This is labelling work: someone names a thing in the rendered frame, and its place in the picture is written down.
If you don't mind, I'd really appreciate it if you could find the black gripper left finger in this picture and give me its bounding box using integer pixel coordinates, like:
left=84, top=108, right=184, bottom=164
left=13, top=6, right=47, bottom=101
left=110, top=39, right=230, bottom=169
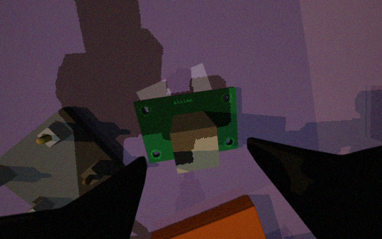
left=0, top=157, right=147, bottom=239

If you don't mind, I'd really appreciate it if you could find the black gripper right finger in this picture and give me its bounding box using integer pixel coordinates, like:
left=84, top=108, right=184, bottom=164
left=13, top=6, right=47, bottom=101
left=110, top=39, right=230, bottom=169
left=247, top=137, right=382, bottom=239

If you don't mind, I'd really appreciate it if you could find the green board with square handle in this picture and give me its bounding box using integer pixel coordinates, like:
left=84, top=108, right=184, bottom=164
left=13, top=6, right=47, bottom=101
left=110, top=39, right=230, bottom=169
left=134, top=87, right=238, bottom=174

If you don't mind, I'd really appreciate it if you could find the grey base with gold-tipped posts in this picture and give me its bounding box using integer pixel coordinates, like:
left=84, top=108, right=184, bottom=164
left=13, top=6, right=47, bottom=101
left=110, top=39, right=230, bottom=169
left=0, top=107, right=125, bottom=213

